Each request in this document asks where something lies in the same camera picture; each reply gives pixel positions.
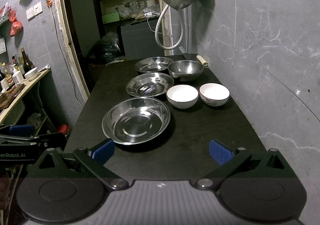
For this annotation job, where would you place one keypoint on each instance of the dark cabinet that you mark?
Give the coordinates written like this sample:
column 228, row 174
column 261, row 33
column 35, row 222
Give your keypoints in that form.
column 139, row 40

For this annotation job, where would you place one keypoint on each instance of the red plastic bag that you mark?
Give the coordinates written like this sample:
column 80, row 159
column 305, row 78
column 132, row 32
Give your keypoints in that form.
column 16, row 26

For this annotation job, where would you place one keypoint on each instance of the steel plate with sticker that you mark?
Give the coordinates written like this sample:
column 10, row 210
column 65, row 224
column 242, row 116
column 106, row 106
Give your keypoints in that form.
column 151, row 84

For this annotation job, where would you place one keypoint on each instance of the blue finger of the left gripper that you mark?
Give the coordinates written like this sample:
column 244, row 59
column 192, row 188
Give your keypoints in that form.
column 27, row 127

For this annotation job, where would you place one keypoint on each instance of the cleaver knife steel blade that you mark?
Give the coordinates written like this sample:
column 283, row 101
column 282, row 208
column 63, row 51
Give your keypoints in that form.
column 188, row 56

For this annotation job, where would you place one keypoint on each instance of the wooden side shelf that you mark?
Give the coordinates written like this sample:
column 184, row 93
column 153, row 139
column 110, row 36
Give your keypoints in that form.
column 27, row 87

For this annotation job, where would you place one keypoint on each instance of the brown glass bottle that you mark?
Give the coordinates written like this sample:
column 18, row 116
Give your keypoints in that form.
column 27, row 64

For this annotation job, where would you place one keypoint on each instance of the cream rolled cloth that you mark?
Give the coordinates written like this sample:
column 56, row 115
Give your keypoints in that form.
column 202, row 60

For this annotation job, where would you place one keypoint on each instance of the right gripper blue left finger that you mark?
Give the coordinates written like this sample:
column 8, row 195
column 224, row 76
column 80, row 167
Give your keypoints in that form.
column 100, row 153

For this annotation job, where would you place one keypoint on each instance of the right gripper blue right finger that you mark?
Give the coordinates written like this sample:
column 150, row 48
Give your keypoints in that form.
column 222, row 153

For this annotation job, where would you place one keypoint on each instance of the white ceramic bowl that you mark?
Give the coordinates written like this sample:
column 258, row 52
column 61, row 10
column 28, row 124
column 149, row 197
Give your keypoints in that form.
column 214, row 94
column 182, row 96

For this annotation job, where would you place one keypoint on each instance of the white bowl on shelf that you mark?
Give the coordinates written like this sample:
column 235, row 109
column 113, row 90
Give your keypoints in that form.
column 31, row 74

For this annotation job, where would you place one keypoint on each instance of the black garbage bag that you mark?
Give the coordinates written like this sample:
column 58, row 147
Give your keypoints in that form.
column 105, row 50

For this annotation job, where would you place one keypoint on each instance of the green box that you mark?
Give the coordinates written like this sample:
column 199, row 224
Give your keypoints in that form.
column 109, row 18

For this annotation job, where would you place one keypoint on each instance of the orange wall plug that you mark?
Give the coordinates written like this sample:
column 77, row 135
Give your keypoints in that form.
column 49, row 3

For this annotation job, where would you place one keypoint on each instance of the large steel plate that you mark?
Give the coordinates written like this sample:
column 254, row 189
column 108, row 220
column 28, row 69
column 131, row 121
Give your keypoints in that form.
column 136, row 120

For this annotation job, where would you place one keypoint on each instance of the white wall switch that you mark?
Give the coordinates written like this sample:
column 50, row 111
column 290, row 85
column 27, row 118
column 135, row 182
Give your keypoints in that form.
column 34, row 11

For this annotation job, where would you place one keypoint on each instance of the deep steel bowl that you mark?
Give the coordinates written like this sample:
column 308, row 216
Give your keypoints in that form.
column 185, row 70

